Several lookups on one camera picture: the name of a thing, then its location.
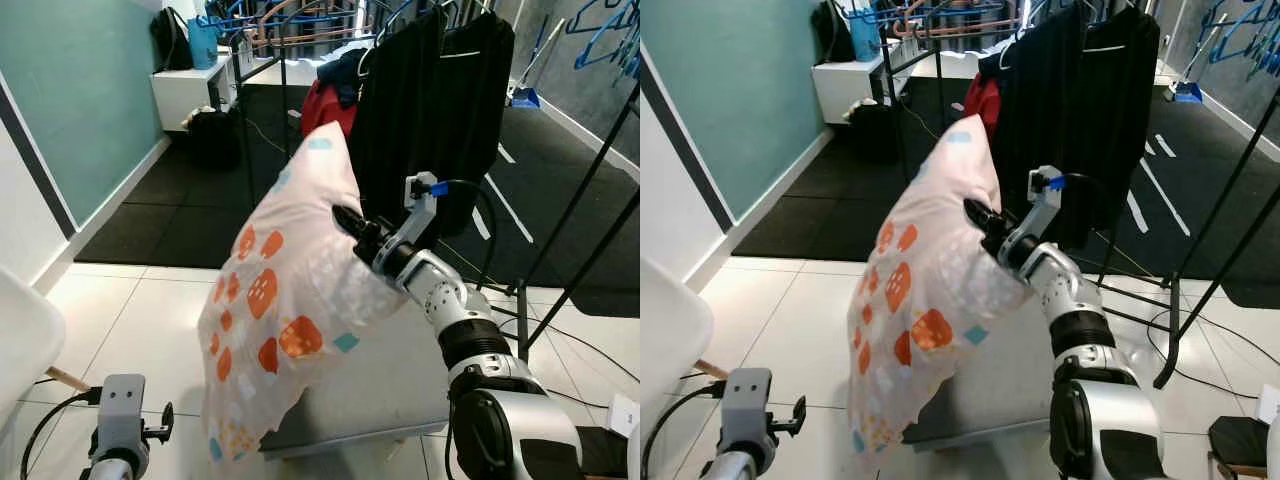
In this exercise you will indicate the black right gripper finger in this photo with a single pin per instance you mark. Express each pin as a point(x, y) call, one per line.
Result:
point(978, 213)
point(347, 219)

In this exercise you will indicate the white pillow orange pattern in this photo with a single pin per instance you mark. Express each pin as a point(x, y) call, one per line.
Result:
point(280, 300)
point(930, 300)

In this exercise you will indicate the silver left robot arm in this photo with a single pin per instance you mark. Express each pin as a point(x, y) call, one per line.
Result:
point(112, 468)
point(730, 468)

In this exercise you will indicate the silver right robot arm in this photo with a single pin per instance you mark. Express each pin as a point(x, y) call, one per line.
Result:
point(500, 410)
point(1100, 420)

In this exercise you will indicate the wooden chair leg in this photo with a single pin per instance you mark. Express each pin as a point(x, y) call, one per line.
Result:
point(712, 369)
point(68, 379)

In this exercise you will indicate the white plastic chair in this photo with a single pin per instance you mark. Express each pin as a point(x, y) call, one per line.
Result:
point(25, 340)
point(675, 330)

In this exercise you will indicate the red garment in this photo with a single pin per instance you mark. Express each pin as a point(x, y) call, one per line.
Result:
point(325, 108)
point(982, 105)

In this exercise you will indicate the black hanging garment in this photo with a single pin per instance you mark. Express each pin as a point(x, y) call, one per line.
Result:
point(1045, 100)
point(400, 110)

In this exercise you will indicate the black backpack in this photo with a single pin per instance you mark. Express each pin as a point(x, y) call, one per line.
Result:
point(875, 130)
point(212, 138)

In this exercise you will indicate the dark blue garment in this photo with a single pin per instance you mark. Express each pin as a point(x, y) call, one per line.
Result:
point(342, 72)
point(993, 62)

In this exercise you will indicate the black floor mat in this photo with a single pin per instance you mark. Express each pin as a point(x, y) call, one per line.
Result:
point(830, 200)
point(180, 210)

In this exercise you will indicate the white paper sheet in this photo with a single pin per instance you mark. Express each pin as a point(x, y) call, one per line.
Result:
point(1270, 405)
point(626, 415)

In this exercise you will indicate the black garment white trim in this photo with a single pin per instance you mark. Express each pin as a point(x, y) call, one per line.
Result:
point(480, 120)
point(1125, 120)

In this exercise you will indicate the white low shelf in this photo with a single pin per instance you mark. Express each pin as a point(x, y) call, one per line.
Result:
point(185, 95)
point(845, 88)

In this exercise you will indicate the black stool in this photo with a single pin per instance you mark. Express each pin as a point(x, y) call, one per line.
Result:
point(602, 452)
point(1240, 442)

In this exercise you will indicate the black metal clothes rack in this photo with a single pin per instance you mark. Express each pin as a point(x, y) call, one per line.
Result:
point(1215, 250)
point(580, 240)

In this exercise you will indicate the blue bag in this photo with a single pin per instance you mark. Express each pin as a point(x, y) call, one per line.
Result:
point(204, 45)
point(866, 38)

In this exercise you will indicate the blue dustpan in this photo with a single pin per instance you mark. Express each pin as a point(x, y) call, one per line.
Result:
point(1188, 92)
point(525, 98)

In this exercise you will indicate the black bag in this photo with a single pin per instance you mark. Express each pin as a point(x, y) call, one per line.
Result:
point(170, 42)
point(832, 35)

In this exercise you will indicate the blue clothes hanger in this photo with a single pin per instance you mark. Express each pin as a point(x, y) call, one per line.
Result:
point(605, 45)
point(1240, 35)

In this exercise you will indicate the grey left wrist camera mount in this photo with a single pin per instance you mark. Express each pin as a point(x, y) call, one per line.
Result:
point(120, 405)
point(745, 405)

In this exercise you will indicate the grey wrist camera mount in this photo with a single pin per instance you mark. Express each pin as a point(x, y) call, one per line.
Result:
point(745, 405)
point(1045, 205)
point(120, 405)
point(420, 210)

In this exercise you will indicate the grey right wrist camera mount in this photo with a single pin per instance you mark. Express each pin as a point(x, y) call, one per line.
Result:
point(1045, 205)
point(420, 210)

